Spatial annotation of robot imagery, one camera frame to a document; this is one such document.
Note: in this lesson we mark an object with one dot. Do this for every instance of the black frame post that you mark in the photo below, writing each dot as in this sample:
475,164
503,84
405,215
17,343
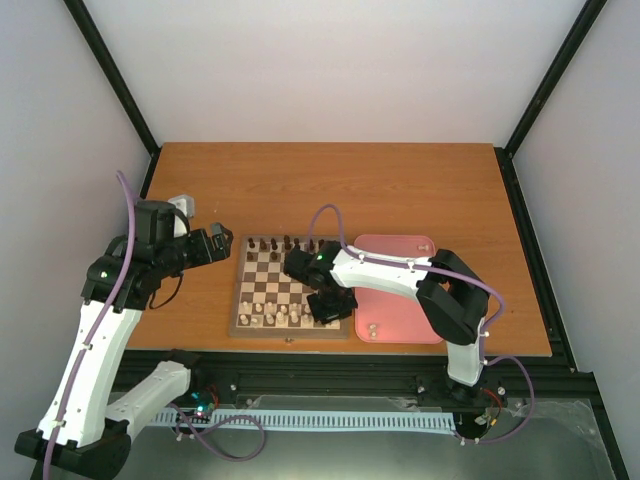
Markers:
98,47
566,53

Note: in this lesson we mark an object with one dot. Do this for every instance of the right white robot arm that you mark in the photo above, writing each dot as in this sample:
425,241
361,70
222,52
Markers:
452,297

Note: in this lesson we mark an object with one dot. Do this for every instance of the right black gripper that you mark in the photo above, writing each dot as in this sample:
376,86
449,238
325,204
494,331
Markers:
320,315

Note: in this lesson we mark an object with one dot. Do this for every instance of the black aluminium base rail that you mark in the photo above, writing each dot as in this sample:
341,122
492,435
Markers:
239,376

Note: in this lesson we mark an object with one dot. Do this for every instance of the wooden chess board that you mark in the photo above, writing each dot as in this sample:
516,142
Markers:
262,282

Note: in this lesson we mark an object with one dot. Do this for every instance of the light blue cable duct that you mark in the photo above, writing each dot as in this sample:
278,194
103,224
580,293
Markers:
330,421

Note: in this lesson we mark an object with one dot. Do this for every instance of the dark chess pieces row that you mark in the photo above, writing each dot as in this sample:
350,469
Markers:
266,248

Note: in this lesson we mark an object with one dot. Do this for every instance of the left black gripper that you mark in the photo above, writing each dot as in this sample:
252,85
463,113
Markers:
223,247

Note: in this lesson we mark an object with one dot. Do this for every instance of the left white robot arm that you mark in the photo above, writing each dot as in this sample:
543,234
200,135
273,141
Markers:
82,431

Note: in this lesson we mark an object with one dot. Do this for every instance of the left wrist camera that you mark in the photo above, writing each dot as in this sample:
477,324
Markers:
157,221

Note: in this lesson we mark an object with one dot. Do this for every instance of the pink plastic tray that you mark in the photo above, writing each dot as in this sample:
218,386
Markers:
399,320

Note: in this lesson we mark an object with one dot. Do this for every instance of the black frame post right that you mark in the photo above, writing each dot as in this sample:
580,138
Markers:
566,53

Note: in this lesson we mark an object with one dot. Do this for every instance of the black frame post left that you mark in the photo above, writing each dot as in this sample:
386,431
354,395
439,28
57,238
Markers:
98,47

